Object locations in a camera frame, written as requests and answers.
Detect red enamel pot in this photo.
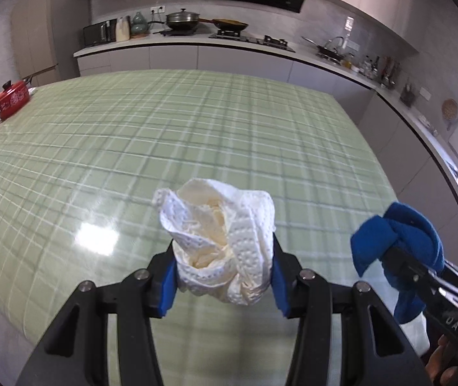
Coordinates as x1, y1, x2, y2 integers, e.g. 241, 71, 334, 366
0, 80, 30, 121

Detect black utensil holder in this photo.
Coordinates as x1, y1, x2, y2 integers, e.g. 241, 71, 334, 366
399, 80, 416, 108

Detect gas stove top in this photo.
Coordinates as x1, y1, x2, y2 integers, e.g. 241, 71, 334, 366
210, 32, 294, 52

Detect white paper towel wad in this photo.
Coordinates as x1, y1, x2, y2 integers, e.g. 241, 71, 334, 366
153, 179, 275, 306

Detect white jug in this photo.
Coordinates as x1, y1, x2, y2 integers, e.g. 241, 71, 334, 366
115, 16, 130, 42

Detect round woven trivet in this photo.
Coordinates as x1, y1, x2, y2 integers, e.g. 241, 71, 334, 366
441, 98, 458, 123

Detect black microwave oven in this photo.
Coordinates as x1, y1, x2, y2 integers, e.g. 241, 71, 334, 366
83, 18, 117, 47

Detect pot with glass lid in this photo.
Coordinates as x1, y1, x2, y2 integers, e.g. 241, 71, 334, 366
165, 8, 200, 32

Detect right hand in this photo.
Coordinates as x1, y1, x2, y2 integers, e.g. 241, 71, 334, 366
425, 335, 458, 386

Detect wok on right counter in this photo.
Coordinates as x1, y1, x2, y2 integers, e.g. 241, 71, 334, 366
301, 36, 344, 63

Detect lower kitchen cabinets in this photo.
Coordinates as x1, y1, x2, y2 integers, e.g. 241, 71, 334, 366
73, 38, 458, 260

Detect frying pan on stove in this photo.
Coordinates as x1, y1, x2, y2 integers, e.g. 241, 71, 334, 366
198, 17, 248, 33

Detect blue cloth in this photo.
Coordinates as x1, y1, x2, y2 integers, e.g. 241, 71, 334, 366
350, 202, 444, 324

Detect condiment bottles group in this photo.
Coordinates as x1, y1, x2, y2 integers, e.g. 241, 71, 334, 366
340, 52, 401, 90

